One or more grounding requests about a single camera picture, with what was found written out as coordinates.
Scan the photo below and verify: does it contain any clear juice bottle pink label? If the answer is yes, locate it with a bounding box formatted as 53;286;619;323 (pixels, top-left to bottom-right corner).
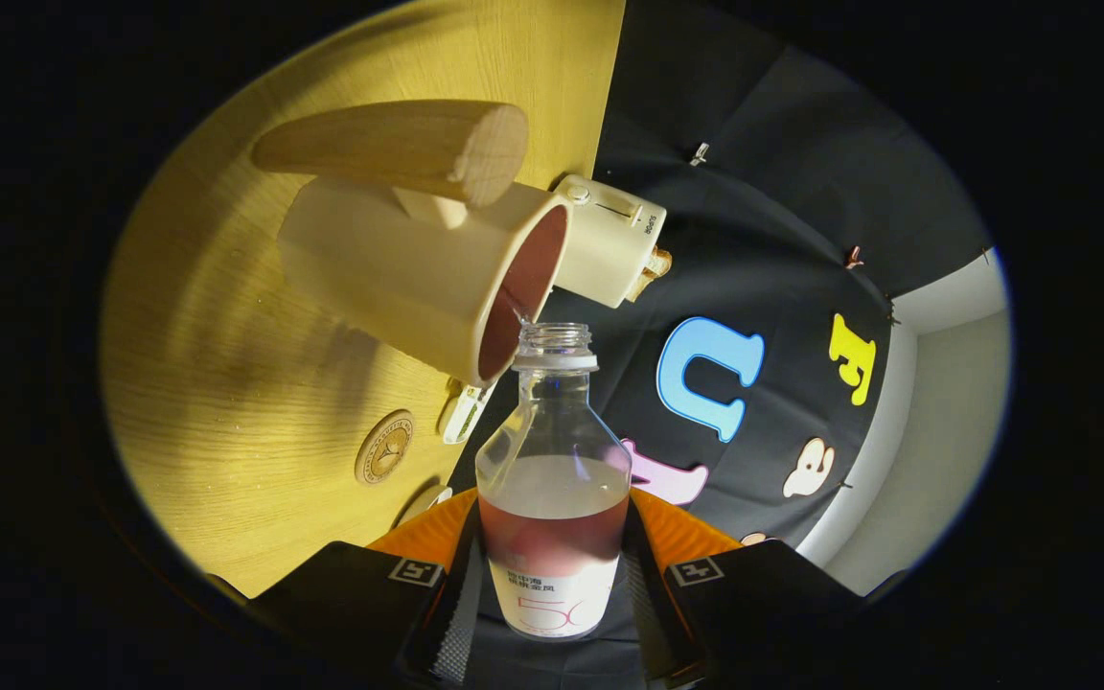
474;323;633;640

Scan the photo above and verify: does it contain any white divided grain dish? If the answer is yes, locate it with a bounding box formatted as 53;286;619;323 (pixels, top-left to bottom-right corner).
442;381;495;446

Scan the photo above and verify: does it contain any wooden table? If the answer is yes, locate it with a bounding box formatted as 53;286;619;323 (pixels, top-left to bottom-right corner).
100;0;627;600

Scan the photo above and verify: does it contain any cream cup with wooden handle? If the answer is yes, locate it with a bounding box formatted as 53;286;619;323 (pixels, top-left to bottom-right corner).
250;99;572;388

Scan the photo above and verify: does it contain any round wooden coaster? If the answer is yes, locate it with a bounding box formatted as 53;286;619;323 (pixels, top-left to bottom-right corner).
355;409;416;486

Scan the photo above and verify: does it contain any black backdrop cloth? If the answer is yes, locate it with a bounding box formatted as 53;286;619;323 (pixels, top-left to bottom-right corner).
447;0;994;690

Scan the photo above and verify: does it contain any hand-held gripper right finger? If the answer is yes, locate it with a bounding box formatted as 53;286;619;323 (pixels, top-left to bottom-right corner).
621;487;908;686

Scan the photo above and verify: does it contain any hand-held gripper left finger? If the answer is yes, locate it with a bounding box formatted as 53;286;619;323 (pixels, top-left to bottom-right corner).
245;489;488;686

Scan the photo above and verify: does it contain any cream toaster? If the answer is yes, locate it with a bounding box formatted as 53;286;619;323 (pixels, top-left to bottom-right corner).
547;173;668;310

